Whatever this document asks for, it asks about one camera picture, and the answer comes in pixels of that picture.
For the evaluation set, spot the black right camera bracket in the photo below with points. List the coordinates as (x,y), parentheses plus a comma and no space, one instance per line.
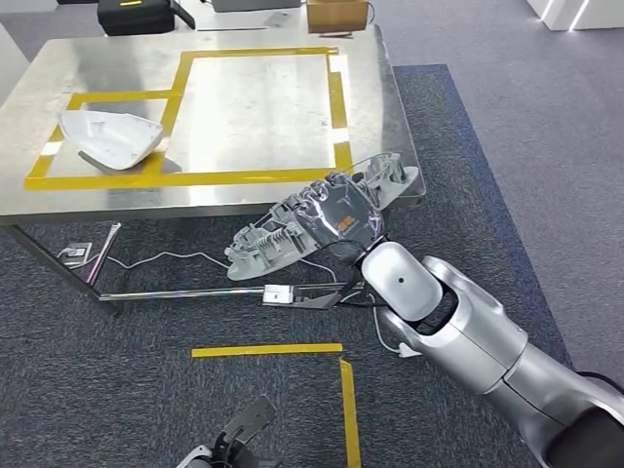
(321,300)

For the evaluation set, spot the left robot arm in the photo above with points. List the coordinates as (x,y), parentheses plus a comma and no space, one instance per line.
(192,460)

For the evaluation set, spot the black case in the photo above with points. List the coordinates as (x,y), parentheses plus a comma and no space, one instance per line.
(136,16)

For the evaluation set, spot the white car mirror cover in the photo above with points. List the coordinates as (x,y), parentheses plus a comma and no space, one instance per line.
(112,139)

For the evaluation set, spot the black left camera bracket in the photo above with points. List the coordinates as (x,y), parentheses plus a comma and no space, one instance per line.
(238,455)

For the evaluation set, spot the grey laptop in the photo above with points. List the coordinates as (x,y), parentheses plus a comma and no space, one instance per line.
(253,5)

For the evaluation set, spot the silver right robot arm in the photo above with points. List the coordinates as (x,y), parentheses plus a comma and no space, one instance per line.
(477,336)

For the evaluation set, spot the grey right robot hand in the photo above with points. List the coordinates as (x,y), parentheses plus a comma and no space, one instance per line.
(341,219)

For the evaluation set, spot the black camera bracket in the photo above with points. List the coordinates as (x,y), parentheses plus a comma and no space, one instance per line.
(321,300)
(238,455)

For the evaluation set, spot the white cabinet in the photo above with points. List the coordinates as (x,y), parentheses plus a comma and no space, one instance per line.
(555,13)

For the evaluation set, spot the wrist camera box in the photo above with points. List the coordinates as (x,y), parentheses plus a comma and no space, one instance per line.
(253,416)
(278,295)

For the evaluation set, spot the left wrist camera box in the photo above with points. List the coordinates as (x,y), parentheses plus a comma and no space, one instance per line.
(253,416)

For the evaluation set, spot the brown cardboard box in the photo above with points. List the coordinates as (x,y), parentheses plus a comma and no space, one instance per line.
(336,16)

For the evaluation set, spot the white panel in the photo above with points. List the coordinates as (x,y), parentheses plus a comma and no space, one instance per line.
(10,64)

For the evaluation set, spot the large yellow tape rectangle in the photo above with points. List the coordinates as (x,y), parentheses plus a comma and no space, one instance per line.
(336,97)

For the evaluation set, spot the grey plastic wheel cover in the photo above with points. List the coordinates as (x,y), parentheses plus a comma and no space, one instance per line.
(263,249)

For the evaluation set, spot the steel workbench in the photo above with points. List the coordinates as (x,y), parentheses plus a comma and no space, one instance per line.
(380,97)

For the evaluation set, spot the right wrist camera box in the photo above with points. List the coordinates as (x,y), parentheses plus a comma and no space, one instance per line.
(278,295)

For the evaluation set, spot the grey floor socket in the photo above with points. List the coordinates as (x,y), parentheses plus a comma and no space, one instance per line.
(78,253)

